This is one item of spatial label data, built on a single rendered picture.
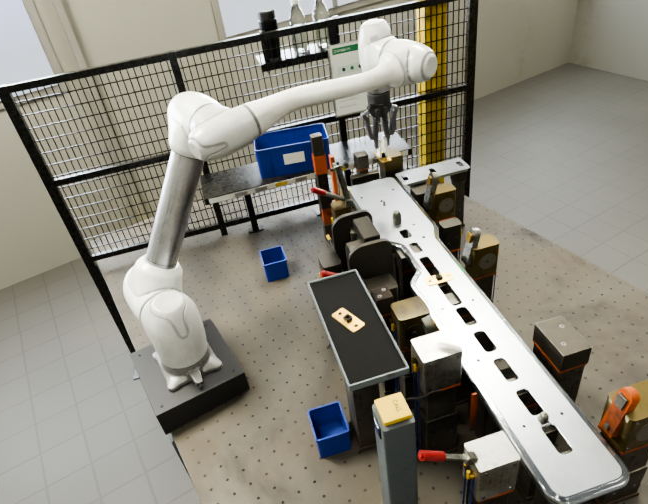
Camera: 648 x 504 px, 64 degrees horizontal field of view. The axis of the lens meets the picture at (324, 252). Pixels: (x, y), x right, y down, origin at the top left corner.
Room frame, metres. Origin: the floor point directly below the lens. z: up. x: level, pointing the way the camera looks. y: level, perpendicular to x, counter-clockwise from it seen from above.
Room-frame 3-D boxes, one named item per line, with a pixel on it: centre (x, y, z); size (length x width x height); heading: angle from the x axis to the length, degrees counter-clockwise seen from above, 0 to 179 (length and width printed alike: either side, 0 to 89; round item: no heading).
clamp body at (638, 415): (0.64, -0.63, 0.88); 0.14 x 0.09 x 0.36; 100
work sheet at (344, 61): (2.21, -0.25, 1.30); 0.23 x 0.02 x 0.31; 100
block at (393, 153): (1.94, -0.33, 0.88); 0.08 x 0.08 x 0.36; 10
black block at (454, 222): (1.49, -0.47, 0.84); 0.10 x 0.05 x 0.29; 100
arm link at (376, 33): (1.64, -0.26, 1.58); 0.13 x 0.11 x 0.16; 31
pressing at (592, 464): (1.17, -0.34, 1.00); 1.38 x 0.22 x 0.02; 10
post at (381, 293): (1.06, -0.14, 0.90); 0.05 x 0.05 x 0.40; 10
